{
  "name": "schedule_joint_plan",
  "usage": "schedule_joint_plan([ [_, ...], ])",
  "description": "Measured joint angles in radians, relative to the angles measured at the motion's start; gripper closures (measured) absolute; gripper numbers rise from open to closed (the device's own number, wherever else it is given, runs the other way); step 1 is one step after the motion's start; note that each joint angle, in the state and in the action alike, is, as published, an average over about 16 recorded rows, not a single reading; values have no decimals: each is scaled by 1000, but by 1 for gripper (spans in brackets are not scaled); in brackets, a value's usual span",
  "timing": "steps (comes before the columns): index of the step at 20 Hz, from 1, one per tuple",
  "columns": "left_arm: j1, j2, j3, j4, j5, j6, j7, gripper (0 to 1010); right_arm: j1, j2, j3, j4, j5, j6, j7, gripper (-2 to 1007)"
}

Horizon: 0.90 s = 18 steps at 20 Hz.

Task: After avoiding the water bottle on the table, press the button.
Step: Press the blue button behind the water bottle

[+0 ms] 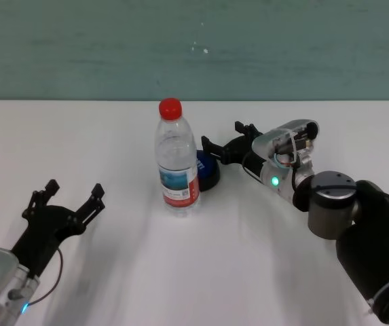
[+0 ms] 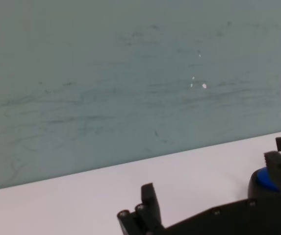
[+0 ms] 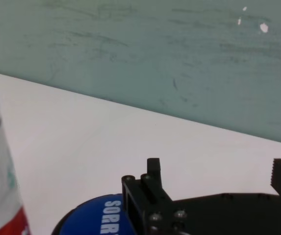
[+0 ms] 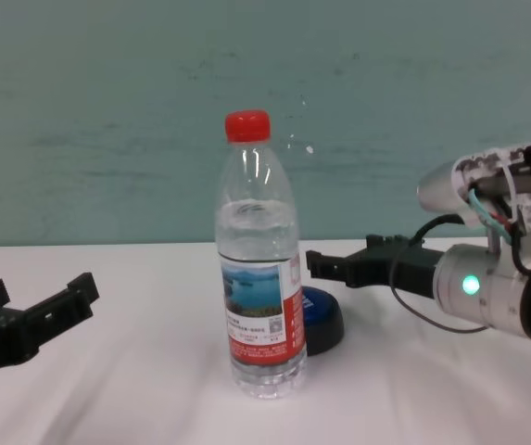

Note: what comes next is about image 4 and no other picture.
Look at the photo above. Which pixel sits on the clear water bottle red cap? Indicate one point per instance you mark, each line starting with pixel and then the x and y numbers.
pixel 256 287

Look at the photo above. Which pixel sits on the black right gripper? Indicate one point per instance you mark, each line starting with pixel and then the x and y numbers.
pixel 415 273

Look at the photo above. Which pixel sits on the blue push button black base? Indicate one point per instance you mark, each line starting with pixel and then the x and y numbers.
pixel 323 320

